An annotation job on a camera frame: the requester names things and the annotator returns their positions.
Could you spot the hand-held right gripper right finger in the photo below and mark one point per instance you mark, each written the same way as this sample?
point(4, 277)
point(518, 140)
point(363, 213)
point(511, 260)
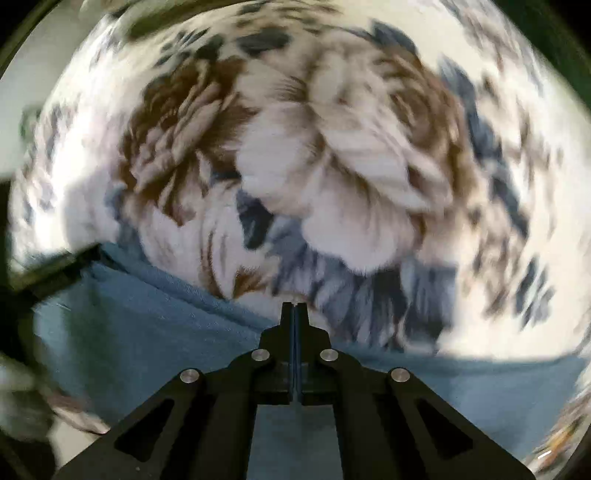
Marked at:
point(302, 332)

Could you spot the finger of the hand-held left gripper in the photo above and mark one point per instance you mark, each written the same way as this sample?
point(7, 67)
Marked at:
point(51, 270)

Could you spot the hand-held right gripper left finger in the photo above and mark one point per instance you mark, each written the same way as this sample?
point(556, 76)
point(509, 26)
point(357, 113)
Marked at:
point(287, 332)

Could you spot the blue pants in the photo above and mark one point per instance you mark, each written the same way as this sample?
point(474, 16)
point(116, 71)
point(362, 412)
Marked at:
point(138, 332)

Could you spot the floral printed blanket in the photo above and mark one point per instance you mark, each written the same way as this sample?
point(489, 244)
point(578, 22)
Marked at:
point(323, 152)

